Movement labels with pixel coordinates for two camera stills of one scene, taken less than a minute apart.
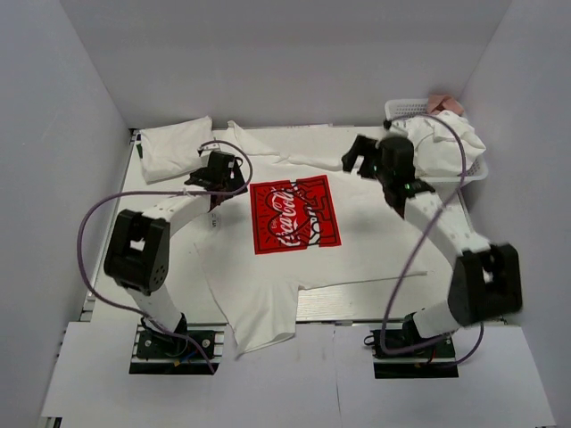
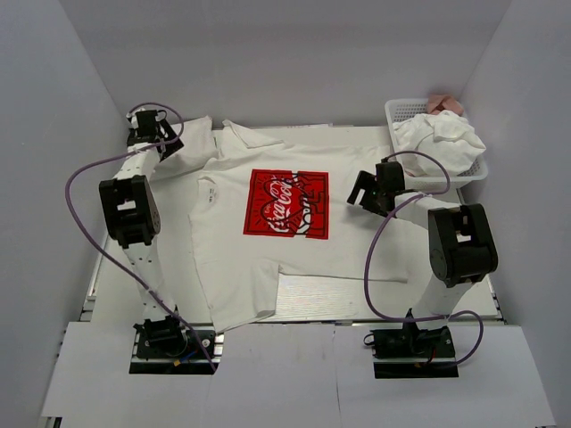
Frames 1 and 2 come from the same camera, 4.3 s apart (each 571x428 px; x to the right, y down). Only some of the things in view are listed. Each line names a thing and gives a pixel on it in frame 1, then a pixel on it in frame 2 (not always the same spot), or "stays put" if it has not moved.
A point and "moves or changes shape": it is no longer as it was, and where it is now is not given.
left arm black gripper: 236,183 → 172,143
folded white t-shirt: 171,150 stays put
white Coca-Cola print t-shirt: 302,218 moves or changes shape
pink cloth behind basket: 437,102 stays put
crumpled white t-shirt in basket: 436,145 stays put
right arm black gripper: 365,148 → 366,181
